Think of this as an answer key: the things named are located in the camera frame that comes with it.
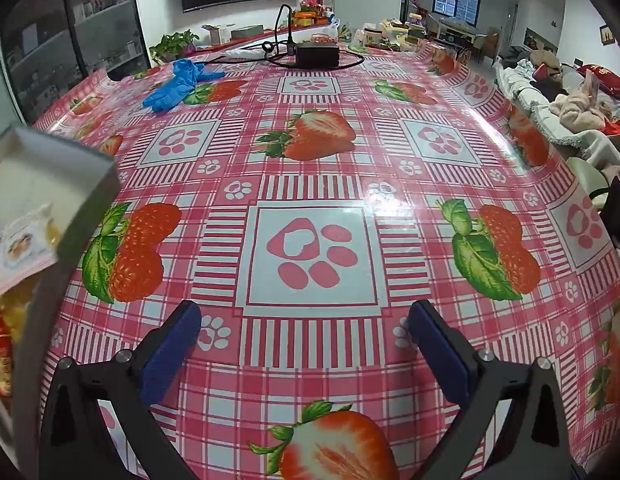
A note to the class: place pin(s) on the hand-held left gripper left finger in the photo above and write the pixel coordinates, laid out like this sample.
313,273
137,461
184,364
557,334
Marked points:
172,355

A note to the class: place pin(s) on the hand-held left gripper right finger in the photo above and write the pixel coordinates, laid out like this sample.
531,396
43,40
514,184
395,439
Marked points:
440,355

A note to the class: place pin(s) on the white picture snack packet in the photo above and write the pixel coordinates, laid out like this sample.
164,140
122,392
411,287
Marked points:
24,250

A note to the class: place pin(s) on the grey storage box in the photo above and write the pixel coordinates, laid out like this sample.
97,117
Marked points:
84,175

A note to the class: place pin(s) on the strawberry print tablecloth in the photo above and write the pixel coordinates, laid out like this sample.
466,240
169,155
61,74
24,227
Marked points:
315,185

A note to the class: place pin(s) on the sofa with striped cover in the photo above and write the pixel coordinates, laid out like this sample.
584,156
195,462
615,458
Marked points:
535,105

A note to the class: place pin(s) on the blue rubber gloves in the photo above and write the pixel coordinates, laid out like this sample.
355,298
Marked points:
174,87

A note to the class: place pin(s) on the pink plush garment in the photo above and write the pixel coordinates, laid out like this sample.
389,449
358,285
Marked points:
580,110

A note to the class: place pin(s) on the potted green plant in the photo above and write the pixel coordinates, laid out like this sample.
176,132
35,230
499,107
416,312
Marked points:
172,45

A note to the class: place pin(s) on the red cushion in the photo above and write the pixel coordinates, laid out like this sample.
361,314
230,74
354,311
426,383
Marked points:
602,82

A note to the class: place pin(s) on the pile of food containers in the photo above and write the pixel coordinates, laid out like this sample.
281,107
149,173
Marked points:
395,35

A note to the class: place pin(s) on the open cardboard box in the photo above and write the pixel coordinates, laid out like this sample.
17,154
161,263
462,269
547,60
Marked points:
215,34

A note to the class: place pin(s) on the black power adapter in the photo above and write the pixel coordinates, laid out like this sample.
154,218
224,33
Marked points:
317,55

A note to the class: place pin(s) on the flat grey box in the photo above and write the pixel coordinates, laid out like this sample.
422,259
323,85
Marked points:
247,32

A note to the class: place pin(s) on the white plastic bag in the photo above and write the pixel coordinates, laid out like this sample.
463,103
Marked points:
336,29

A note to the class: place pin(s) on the glass display cabinet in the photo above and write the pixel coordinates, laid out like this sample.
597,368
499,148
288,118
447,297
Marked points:
89,20

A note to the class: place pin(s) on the dark framed window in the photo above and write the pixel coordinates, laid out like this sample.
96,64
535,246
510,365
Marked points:
455,0

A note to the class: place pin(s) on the orange gift boxes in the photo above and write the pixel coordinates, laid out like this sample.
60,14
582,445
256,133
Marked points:
305,19

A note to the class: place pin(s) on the wide dark wall picture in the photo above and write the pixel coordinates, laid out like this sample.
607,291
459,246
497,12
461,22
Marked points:
540,40

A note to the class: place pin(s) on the small wall picture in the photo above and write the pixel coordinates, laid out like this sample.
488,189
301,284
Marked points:
607,35

